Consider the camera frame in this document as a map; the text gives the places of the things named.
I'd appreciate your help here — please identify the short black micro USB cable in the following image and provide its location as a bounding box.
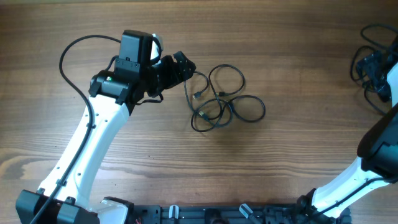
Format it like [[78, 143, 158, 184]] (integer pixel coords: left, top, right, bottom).
[[183, 71, 234, 133]]

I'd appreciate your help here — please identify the thick black cable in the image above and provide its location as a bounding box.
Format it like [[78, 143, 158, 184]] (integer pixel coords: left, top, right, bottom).
[[349, 23, 398, 116]]

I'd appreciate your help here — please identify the thin black USB cable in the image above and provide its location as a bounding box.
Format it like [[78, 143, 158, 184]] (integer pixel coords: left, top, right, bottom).
[[208, 63, 266, 128]]

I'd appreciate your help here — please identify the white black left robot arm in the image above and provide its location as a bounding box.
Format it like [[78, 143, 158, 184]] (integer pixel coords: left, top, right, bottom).
[[16, 30, 196, 223]]

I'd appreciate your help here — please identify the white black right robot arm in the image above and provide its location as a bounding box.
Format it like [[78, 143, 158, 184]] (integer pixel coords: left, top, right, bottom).
[[303, 65, 397, 223]]

